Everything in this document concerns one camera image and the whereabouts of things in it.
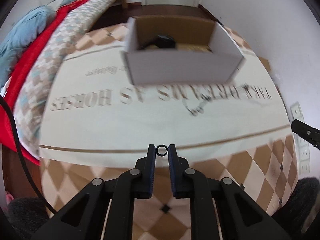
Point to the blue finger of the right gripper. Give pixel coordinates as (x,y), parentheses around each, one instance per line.
(306,132)

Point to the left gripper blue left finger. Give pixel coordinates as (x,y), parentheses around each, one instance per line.
(103,209)

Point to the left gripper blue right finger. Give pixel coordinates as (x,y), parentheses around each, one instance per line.
(219,209)

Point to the white power strip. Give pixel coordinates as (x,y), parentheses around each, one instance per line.
(302,145)

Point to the flat brown cardboard sheet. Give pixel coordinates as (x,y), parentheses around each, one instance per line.
(266,64)

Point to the black smart band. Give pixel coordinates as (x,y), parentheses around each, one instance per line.
(161,42)

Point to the white cardboard box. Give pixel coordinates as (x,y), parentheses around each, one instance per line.
(205,52)

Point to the bed with checkered mattress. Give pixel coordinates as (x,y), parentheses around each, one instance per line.
(62,42)

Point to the light blue duvet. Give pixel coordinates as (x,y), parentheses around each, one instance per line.
(22,34)

